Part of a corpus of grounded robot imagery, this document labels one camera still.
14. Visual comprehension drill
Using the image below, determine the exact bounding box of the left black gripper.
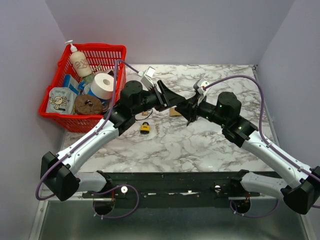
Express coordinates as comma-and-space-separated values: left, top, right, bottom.
132, 80, 186, 116

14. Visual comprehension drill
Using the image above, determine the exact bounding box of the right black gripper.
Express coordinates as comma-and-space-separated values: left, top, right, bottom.
174, 93, 228, 127

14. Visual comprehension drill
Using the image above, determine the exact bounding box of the large brass padlock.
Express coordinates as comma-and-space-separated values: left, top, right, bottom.
169, 107, 182, 117

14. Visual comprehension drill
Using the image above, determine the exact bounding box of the yellow black padlock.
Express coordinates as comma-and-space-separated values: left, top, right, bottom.
140, 121, 150, 135

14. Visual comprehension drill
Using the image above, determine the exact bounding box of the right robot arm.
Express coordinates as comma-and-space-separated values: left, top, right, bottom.
175, 91, 320, 215

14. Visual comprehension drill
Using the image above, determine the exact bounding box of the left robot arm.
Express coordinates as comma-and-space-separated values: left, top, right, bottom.
40, 80, 185, 201

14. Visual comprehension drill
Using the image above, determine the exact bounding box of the yellow padlock key pair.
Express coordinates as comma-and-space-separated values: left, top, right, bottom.
154, 122, 160, 134

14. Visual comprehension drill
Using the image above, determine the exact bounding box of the red plastic basket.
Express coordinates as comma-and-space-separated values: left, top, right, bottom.
38, 43, 127, 133

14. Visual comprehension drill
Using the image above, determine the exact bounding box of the brown round item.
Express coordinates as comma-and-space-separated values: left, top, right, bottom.
74, 94, 103, 116

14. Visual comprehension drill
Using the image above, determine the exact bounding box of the cream pump lotion bottle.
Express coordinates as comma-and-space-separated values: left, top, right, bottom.
65, 40, 93, 78

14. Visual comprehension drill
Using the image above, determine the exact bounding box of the blue white package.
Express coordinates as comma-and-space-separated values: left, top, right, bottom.
62, 74, 84, 95

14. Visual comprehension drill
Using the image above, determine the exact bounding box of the grey cartoon pouch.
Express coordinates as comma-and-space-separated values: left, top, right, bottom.
46, 87, 77, 115

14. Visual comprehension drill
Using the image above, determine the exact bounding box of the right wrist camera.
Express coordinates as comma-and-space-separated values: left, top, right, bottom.
193, 78, 209, 105

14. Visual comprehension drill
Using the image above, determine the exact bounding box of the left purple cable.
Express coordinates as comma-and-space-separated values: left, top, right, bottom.
35, 59, 145, 201

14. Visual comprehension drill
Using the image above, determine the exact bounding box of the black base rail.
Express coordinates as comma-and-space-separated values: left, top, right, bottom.
82, 170, 260, 209

